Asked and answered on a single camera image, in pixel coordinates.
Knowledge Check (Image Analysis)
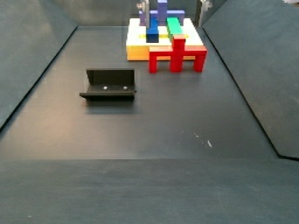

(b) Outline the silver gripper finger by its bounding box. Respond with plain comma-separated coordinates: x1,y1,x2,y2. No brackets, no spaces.
137,0,150,18
199,0,213,26

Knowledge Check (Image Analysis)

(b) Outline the red E-shaped block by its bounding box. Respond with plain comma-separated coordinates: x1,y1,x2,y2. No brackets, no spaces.
149,34,209,74

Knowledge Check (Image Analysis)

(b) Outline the yellow wooden board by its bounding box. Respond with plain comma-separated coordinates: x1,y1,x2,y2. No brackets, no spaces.
126,18,203,61

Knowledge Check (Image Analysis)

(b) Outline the purple cross-shaped block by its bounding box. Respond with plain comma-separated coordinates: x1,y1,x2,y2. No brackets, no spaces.
138,0,185,26

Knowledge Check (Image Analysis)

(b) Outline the blue long block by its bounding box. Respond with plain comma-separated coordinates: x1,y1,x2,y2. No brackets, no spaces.
146,17,159,43

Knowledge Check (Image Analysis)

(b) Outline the green long block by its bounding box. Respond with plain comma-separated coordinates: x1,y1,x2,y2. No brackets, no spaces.
166,17,183,39

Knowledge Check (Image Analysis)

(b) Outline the black angled bracket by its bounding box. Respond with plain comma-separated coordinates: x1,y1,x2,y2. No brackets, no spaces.
79,68,137,101

